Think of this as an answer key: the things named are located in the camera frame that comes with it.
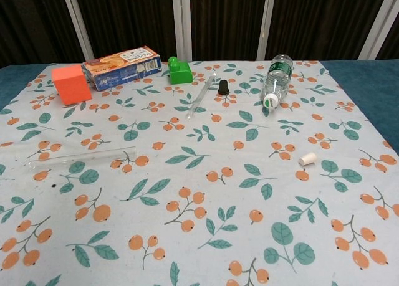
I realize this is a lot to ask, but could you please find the blue orange biscuit box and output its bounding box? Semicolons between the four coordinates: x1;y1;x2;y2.
81;45;162;92

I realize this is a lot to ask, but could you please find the clear plastic water bottle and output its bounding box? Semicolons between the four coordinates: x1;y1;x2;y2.
260;54;294;110

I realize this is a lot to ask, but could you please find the green toy building block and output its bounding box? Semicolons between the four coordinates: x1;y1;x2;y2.
168;56;194;85

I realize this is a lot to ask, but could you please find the orange fruit print tablecloth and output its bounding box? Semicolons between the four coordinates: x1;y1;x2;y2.
0;60;399;286

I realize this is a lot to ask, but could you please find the dark pleated curtain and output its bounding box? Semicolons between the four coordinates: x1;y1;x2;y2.
0;0;399;69

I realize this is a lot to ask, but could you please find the white rubber stopper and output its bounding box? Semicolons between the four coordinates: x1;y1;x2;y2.
298;152;318;166

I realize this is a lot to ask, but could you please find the white partition frame post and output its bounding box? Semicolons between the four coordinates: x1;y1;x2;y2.
358;0;399;60
257;0;277;62
60;0;95;62
171;0;193;62

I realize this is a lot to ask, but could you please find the orange foam cube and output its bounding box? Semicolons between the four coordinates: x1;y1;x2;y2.
51;64;93;106

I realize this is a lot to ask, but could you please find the clear glass dropper pipette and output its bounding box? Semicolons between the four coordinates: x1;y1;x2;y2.
186;73;217;120

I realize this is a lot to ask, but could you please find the clear glass test tube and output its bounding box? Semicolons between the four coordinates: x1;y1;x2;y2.
27;146;138;171

